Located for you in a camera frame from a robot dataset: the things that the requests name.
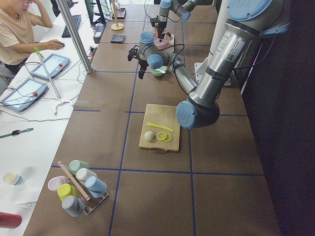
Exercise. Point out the pink bowl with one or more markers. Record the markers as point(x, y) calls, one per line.
point(164, 46)

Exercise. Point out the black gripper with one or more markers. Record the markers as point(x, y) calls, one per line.
point(161, 25)
point(142, 63)

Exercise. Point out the black power adapter box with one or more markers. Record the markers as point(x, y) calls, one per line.
point(98, 32)

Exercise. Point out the red cylinder bottle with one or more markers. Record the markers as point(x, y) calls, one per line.
point(9, 220)

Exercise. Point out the far teach pendant tablet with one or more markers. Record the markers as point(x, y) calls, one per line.
point(54, 64)

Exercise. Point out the smartwatch green band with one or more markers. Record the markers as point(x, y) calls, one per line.
point(16, 132)

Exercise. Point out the white steamed bun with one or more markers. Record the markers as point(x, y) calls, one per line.
point(150, 136)

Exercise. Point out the teach pendant tablet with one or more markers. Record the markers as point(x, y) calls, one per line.
point(54, 64)
point(24, 95)

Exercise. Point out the upper lemon slice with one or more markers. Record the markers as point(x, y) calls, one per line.
point(161, 136)

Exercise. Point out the sage green cup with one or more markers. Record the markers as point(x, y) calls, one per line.
point(76, 165)

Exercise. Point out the yellow cup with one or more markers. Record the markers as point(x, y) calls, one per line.
point(65, 190)

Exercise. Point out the bamboo cutting board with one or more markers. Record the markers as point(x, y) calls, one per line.
point(161, 115)

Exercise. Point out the mint green bowl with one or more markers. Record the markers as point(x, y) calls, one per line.
point(164, 68)

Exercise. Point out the paper cup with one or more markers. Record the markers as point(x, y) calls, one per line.
point(14, 179)

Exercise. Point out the wooden cup rack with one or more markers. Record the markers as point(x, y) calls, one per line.
point(91, 203)

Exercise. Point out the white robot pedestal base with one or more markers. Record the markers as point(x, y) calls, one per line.
point(202, 68)

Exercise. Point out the person in orange shirt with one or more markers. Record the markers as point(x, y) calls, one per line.
point(17, 19)

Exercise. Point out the clear ice cubes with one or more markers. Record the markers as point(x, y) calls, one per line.
point(161, 42)

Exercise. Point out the white cup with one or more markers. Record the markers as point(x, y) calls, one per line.
point(83, 174)

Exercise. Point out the wooden stand round base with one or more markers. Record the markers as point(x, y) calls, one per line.
point(116, 26)

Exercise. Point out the near teach pendant tablet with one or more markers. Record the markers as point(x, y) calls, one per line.
point(24, 95)

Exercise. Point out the yellow plastic knife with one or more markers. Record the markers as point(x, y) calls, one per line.
point(150, 124)

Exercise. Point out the dark grey folded cloth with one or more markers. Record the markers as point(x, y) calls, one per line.
point(118, 38)

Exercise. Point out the blue cup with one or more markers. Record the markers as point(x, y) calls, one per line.
point(95, 186)

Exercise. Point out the cream rectangular tray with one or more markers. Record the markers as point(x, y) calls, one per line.
point(170, 42)

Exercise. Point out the person's hand on mouse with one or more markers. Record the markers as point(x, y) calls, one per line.
point(53, 44)

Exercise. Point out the metal rod green clip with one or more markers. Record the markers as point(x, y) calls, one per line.
point(60, 101)

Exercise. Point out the grey cup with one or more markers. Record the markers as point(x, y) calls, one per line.
point(73, 205)

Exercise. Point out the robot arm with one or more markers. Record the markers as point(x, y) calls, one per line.
point(245, 21)
point(165, 6)

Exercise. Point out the aluminium frame post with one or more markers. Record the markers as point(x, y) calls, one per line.
point(65, 12)

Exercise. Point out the pink cup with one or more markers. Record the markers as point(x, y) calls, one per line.
point(56, 182)

